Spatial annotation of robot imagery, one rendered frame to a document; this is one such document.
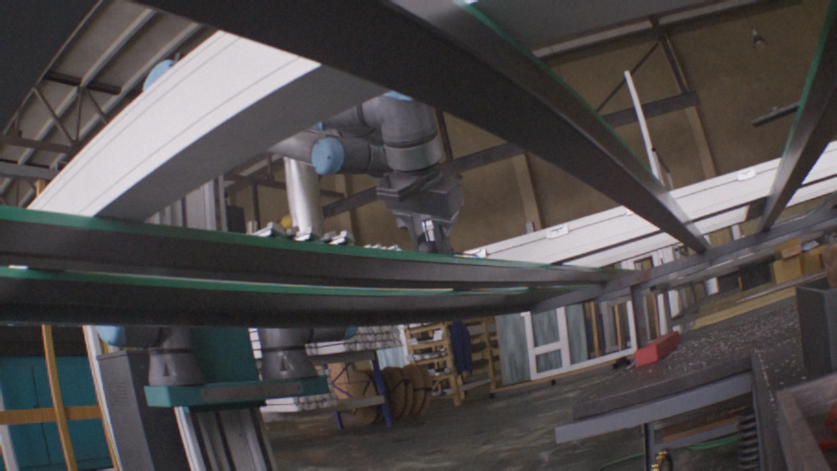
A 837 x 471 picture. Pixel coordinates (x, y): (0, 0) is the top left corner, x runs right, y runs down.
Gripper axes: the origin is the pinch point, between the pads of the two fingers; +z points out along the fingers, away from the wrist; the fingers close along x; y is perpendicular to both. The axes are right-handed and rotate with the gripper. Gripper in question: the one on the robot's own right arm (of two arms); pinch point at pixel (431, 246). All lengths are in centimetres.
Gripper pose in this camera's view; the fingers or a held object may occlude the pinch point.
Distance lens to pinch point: 121.8
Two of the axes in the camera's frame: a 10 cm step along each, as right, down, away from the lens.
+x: -8.6, -1.5, 4.9
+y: 4.9, -5.3, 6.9
